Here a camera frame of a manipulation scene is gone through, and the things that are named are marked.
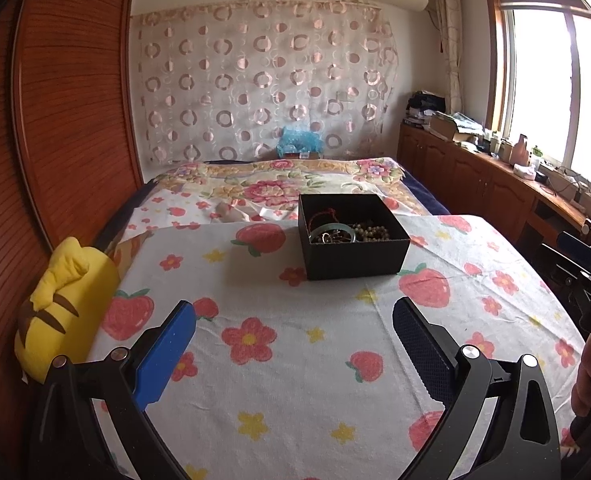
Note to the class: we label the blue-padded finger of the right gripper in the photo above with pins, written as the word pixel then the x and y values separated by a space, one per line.
pixel 575 249
pixel 560 272

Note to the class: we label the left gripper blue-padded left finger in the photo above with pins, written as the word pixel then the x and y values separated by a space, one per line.
pixel 66 441

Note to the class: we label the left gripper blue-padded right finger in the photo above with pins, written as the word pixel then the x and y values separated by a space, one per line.
pixel 521 441

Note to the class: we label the green jade bangle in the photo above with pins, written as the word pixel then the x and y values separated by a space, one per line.
pixel 333 233

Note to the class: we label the black jewelry box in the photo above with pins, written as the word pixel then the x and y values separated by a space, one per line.
pixel 381 245

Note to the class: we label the wooden side cabinet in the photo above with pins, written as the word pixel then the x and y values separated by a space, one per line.
pixel 527 213

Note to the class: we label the pink bottle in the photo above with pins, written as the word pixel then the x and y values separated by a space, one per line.
pixel 520 154

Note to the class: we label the yellow plush toy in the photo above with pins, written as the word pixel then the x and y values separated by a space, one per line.
pixel 63 314

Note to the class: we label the window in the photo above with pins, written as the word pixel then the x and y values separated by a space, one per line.
pixel 542 84

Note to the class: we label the strawberry print white cloth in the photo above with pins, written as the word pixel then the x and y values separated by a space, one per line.
pixel 287 378

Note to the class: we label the cardboard box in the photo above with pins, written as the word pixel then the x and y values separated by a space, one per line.
pixel 300 155

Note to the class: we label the blue plastic bag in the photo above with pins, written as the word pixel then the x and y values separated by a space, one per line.
pixel 293 140

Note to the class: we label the beige side curtain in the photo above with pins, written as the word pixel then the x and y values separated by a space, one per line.
pixel 450 22

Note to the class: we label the floral quilt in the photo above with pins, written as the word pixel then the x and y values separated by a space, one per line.
pixel 201 193

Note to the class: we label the pink circle pattern curtain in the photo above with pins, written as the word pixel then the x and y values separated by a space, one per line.
pixel 229 80

